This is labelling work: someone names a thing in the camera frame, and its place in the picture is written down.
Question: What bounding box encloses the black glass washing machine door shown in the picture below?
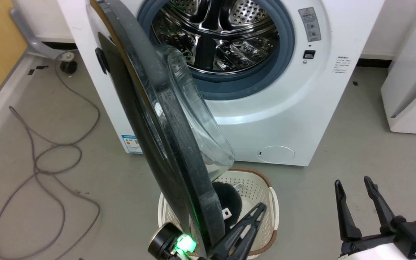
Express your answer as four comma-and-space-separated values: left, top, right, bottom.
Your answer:
86, 0, 235, 259

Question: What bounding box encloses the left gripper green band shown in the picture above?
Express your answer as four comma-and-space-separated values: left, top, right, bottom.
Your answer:
148, 203, 268, 260

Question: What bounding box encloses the steel perforated washer drum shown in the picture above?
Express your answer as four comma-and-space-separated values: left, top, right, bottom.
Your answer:
152, 0, 280, 75

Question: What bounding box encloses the grey-blue rubber door gasket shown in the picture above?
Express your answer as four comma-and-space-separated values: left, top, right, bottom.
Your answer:
137, 0, 296, 101

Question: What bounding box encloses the thin grey floor cable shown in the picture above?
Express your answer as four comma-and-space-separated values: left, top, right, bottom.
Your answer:
0, 54, 101, 260

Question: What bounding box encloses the blue energy label sticker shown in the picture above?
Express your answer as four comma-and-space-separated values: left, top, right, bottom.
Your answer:
121, 135, 144, 155

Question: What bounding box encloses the grey metal base leg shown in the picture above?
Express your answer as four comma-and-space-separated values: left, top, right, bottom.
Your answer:
10, 8, 75, 61

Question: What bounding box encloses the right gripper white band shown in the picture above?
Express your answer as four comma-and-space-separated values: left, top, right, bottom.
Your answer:
334, 176, 416, 260

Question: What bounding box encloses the printed text label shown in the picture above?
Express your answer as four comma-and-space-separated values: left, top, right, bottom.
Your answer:
332, 56, 350, 74

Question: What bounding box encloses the white perforated laundry basket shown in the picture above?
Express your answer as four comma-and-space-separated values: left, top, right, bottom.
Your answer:
157, 167, 280, 260

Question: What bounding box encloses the white front-load washing machine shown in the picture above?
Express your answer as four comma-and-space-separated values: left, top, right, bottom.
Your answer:
57, 0, 385, 167

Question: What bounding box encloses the black caster wheel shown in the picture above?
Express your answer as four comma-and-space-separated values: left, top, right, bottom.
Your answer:
60, 60, 78, 75

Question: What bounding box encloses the black fuzzy round item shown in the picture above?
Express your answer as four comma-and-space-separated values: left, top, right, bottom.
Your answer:
212, 182, 243, 232

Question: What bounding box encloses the grey warning sticker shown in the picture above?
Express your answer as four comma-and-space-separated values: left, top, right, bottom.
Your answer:
298, 7, 322, 43

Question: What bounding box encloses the round white filter cover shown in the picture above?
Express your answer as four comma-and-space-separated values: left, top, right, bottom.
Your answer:
257, 145, 296, 164

